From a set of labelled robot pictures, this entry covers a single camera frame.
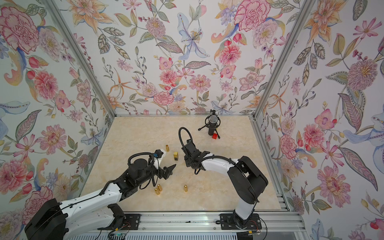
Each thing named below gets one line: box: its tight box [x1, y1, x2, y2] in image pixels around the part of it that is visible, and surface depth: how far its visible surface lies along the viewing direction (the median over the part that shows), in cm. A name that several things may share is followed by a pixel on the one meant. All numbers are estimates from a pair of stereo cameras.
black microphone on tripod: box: [198, 109, 221, 139], surface depth 96 cm
